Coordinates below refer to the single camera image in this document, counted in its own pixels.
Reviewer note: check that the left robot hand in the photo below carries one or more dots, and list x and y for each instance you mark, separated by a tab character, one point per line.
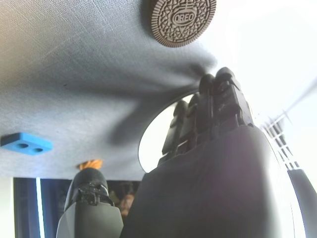
210	193

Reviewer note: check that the white round plate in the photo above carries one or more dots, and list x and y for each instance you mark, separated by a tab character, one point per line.
153	138

